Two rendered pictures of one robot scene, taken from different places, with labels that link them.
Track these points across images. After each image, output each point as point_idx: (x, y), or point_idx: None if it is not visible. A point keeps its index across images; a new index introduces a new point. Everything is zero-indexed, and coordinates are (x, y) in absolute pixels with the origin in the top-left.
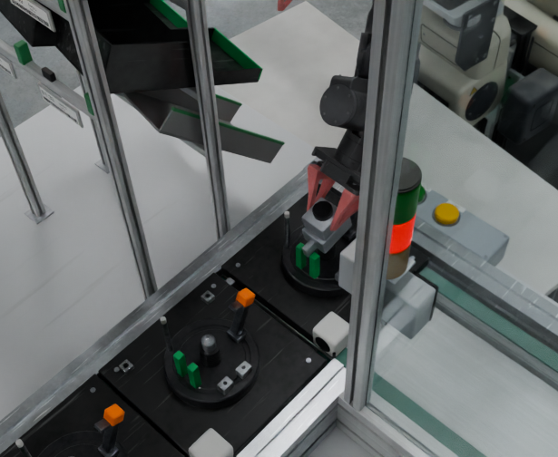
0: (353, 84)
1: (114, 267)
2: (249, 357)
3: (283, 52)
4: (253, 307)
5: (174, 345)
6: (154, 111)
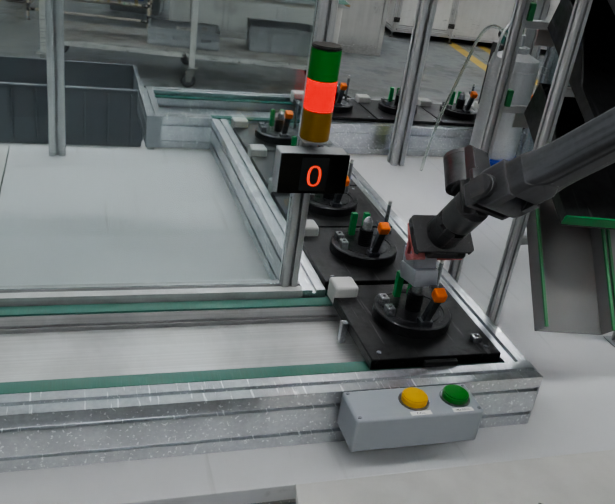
0: (467, 148)
1: None
2: (352, 252)
3: None
4: (393, 278)
5: (384, 238)
6: None
